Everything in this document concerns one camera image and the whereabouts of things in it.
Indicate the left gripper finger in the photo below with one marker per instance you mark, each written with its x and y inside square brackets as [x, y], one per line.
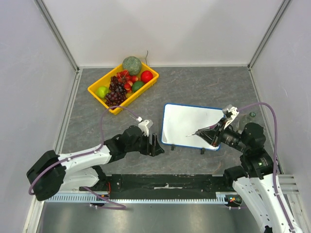
[155, 139]
[157, 149]

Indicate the red apple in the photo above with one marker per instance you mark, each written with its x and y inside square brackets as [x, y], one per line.
[146, 76]

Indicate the red fruit cluster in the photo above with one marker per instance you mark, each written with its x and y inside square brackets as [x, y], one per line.
[126, 80]

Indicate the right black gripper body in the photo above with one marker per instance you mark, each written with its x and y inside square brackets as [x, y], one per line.
[216, 134]

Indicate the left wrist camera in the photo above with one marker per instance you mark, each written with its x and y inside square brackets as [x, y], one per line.
[144, 125]

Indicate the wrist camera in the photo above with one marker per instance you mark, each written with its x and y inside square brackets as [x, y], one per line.
[230, 112]
[144, 125]

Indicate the green melon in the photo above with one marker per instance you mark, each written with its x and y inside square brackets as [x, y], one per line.
[132, 64]

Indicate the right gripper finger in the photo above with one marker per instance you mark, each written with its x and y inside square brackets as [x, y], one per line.
[206, 129]
[209, 137]

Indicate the light green apple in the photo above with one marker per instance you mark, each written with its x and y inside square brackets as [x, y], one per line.
[102, 91]

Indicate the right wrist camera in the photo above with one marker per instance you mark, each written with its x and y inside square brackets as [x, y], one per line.
[230, 112]

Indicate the glass soda bottle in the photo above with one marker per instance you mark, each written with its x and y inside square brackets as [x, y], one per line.
[244, 119]

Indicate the light blue cable duct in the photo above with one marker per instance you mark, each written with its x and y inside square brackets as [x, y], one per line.
[91, 198]

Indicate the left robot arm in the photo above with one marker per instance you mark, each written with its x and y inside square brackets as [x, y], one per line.
[59, 172]

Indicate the yellow plastic tray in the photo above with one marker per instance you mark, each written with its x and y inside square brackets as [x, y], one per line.
[105, 81]

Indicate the dark green lime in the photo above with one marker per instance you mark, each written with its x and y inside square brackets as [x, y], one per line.
[137, 85]

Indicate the blue framed whiteboard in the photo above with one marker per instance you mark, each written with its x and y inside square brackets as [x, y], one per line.
[182, 120]

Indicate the purple grape bunch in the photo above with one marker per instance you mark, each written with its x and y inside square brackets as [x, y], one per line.
[117, 94]

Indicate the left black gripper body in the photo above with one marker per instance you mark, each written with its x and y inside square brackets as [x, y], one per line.
[146, 148]

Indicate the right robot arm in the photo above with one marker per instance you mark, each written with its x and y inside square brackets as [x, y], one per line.
[255, 180]

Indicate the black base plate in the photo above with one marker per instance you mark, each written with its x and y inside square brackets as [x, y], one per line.
[162, 186]

